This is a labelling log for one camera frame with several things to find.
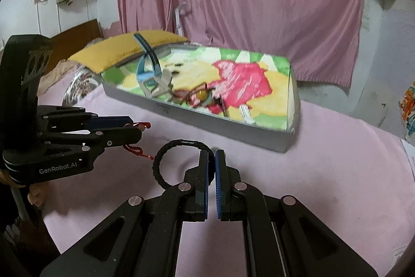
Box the blue wrist watch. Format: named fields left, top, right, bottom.
left=134, top=32, right=163, bottom=90

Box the beige blanket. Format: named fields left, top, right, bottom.
left=39, top=59, right=81, bottom=93

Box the printed cartoon towel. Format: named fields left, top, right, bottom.
left=104, top=45, right=292, bottom=130

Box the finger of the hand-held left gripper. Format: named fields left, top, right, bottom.
left=38, top=106, right=133, bottom=136
left=42, top=128, right=143, bottom=152

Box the black braided hair tie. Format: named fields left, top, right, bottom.
left=153, top=139, right=212, bottom=191

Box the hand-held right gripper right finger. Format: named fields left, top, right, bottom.
left=215, top=150, right=380, bottom=277

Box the beige hair claw clip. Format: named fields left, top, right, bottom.
left=139, top=69, right=173, bottom=99

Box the small white hair clip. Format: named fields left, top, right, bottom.
left=239, top=104, right=257, bottom=126

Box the floral satin pillow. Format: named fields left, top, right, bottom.
left=61, top=69, right=98, bottom=107

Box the wooden headboard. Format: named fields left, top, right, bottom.
left=49, top=19, right=103, bottom=61

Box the pink table cloth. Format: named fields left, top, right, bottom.
left=36, top=87, right=415, bottom=277

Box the grey shallow box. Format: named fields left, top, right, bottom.
left=102, top=43, right=300, bottom=153

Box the pink curtain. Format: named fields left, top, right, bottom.
left=117, top=0, right=364, bottom=89

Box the person's left hand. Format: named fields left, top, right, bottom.
left=27, top=183, right=46, bottom=208

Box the yellow pillow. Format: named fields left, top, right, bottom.
left=68, top=30, right=189, bottom=74

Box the amber bead hair tie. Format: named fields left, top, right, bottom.
left=191, top=87, right=229, bottom=117

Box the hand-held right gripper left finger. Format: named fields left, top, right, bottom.
left=39, top=150, right=215, bottom=277

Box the red beaded bracelet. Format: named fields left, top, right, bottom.
left=124, top=122, right=155, bottom=161

